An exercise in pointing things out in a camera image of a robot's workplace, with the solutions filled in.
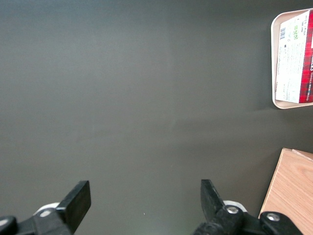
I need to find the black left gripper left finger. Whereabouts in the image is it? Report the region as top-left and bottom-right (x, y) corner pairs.
(0, 180), (91, 235)

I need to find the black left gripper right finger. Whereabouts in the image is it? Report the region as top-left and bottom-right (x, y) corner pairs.
(193, 179), (304, 235)

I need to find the cream plastic tray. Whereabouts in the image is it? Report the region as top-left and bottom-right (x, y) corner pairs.
(270, 8), (313, 110)

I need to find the wooden two-drawer cabinet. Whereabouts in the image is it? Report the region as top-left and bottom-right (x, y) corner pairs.
(258, 147), (313, 235)

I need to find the red tartan shortbread box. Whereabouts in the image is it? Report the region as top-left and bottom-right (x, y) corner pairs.
(275, 9), (313, 104)

